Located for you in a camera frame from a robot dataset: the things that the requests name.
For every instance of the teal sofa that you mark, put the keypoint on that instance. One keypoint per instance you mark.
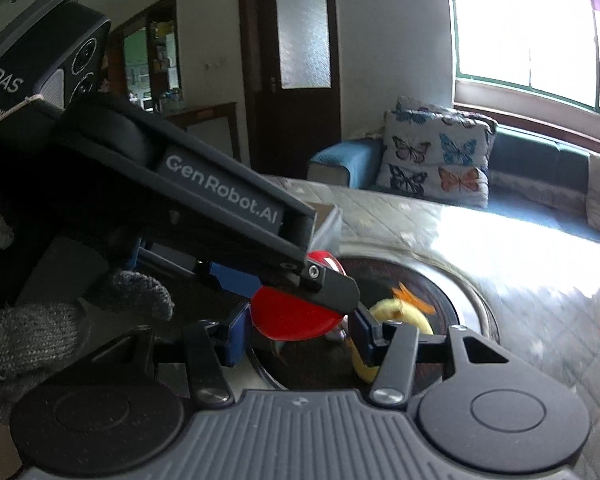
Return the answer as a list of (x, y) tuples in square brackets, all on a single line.
[(530, 160)]

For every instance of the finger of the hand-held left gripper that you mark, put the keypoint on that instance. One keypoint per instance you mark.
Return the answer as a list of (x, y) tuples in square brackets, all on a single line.
[(232, 280), (325, 287)]

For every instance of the window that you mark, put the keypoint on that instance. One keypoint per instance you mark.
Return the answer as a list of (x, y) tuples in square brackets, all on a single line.
[(530, 25)]

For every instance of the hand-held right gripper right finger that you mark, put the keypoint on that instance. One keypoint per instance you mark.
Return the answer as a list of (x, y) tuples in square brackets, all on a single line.
[(364, 337)]

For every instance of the large butterfly print pillow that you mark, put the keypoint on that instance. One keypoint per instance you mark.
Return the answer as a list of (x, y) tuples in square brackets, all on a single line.
[(430, 160)]

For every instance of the dark wooden sideboard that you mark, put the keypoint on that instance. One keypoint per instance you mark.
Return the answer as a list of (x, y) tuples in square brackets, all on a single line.
[(205, 110)]

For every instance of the quilted star tablecloth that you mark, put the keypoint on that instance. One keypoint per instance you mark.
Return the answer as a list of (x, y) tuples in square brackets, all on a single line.
[(555, 360)]

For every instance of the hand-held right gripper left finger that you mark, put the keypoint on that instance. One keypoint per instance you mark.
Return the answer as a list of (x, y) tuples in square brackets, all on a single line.
[(237, 335)]

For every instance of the red plastic bowl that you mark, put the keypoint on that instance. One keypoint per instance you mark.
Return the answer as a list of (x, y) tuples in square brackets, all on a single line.
[(290, 317)]

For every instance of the yellow plush chick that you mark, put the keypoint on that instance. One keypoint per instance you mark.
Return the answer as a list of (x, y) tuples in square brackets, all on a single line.
[(400, 312)]

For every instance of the flat butterfly print pillow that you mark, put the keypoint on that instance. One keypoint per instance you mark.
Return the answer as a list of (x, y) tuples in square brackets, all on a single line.
[(460, 116)]

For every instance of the dark wooden door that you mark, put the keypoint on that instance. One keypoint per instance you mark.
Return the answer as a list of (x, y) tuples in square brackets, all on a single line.
[(260, 125)]

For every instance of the round metal tray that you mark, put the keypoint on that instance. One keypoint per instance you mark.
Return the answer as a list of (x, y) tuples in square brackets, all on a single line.
[(380, 272)]

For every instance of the person's left hand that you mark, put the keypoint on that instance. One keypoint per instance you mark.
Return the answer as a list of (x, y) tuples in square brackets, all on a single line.
[(30, 335)]

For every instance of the dark wooden cabinet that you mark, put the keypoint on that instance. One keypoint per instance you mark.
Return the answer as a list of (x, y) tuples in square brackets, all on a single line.
[(145, 65)]

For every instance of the grey cardboard box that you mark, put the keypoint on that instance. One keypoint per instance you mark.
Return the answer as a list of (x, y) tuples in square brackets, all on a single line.
[(327, 230)]

